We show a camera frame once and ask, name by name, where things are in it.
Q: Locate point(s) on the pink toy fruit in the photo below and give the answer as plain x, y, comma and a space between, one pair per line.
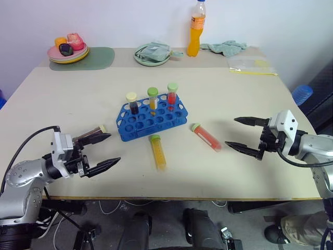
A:
76, 41

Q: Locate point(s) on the blue plastic object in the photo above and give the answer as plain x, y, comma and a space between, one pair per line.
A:
2, 100

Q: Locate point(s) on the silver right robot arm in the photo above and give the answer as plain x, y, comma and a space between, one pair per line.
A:
318, 148

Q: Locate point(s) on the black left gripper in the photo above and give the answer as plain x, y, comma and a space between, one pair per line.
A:
78, 164

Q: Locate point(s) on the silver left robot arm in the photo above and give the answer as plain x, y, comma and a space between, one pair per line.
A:
23, 182

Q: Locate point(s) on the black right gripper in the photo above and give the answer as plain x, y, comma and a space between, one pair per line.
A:
270, 140

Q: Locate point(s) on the khaki trouser leg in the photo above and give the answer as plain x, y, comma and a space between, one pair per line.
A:
304, 229

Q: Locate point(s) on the dark rounded shape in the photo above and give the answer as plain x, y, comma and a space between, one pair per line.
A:
203, 229

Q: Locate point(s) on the orange toy fruit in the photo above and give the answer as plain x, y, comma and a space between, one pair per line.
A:
60, 41

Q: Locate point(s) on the green plate with cloth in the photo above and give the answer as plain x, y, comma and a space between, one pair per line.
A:
154, 52

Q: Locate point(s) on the pink plate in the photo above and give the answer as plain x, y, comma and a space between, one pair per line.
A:
56, 53

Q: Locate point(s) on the yellow liquid tube green cap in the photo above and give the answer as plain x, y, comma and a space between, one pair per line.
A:
159, 153
153, 100

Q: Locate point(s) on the blue test tube rack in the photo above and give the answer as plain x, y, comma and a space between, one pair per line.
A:
153, 122

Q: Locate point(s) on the dark purple toy fruit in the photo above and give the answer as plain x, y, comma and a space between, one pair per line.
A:
65, 49

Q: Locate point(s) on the black textured panel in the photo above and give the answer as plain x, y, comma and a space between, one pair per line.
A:
321, 96

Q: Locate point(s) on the green cloth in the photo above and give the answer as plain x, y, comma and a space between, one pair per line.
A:
229, 48

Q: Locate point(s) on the mint green plate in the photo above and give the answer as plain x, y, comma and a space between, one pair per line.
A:
145, 62

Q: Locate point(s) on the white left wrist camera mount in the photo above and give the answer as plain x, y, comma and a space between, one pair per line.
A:
62, 145

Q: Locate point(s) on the stack of coloured plates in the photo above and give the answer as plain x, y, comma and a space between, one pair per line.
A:
83, 55

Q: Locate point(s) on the black table crossbar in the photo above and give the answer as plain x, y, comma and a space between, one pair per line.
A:
260, 207

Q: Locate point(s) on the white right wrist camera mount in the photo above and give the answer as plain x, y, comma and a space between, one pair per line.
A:
284, 125

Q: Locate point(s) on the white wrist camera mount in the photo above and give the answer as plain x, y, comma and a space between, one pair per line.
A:
284, 125
62, 145

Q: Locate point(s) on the blue stacked cups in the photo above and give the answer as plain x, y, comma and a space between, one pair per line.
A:
303, 95

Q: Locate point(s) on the black shoe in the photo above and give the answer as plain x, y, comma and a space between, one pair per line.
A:
274, 234

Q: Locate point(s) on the orange soda bottle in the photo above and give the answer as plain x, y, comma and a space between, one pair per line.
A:
195, 39

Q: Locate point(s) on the clear zip bag yellow strip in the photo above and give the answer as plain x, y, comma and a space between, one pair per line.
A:
249, 66

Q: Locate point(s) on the black stand frame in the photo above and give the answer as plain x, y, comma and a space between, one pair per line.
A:
75, 229

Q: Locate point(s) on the dark liquid tube cream cap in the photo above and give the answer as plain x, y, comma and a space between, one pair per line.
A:
134, 105
100, 129

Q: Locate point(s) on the red liquid tube green cap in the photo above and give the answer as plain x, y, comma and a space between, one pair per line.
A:
208, 138
171, 97

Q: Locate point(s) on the green table mat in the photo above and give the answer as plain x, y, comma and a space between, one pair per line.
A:
101, 58

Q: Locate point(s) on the pale green plate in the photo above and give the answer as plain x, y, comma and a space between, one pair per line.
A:
65, 62

